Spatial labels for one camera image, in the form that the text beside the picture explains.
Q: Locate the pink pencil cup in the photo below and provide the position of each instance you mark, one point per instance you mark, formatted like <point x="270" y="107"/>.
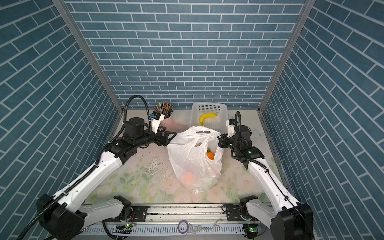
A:
<point x="168" y="122"/>

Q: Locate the purple tape roll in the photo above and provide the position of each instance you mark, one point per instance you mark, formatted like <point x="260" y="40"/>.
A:
<point x="183" y="227"/>

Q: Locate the white plastic basket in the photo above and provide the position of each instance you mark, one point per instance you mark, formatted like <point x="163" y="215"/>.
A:
<point x="218" y="124"/>

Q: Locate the yellow banana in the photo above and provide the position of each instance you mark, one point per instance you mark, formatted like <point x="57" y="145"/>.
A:
<point x="206" y="116"/>

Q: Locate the white plastic bag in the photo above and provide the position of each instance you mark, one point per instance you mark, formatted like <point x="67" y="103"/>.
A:
<point x="188" y="157"/>

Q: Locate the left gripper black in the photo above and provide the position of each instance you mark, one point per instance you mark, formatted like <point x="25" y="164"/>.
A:
<point x="165" y="141"/>

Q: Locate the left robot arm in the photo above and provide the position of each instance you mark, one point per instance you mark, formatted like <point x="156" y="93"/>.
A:
<point x="64" y="214"/>

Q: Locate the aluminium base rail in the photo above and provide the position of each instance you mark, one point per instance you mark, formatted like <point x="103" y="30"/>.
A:
<point x="200" y="214"/>

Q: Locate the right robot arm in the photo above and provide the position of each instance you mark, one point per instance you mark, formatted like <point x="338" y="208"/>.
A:
<point x="287" y="218"/>

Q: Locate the orange fruit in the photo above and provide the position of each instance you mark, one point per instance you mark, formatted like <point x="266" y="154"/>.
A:
<point x="210" y="155"/>

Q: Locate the colored pencils bundle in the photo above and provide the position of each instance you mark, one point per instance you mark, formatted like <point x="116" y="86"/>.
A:
<point x="164" y="108"/>

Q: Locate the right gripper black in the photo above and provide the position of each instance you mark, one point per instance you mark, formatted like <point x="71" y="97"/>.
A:
<point x="222" y="141"/>

